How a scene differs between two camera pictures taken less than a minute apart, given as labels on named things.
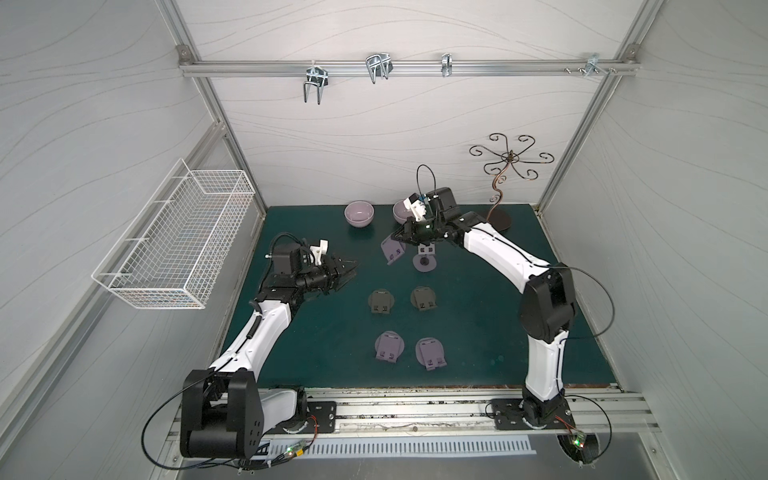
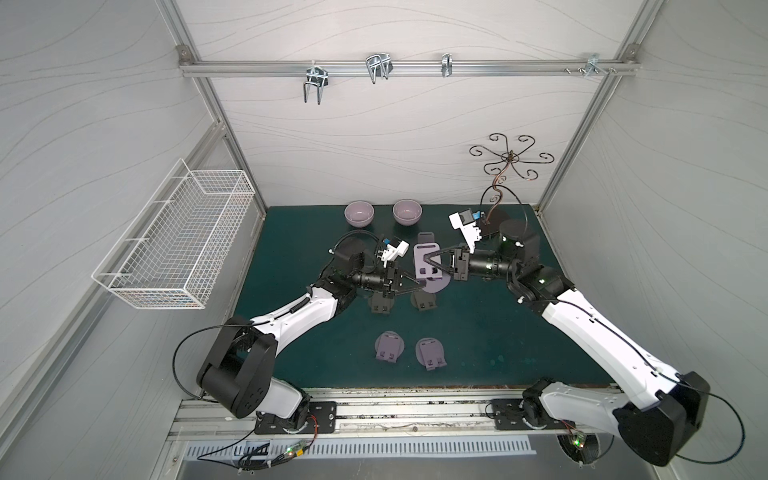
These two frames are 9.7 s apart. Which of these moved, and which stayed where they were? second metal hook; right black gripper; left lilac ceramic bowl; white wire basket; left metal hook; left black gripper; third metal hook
Moved: left black gripper; right black gripper
Stayed: third metal hook; left metal hook; left lilac ceramic bowl; white wire basket; second metal hook
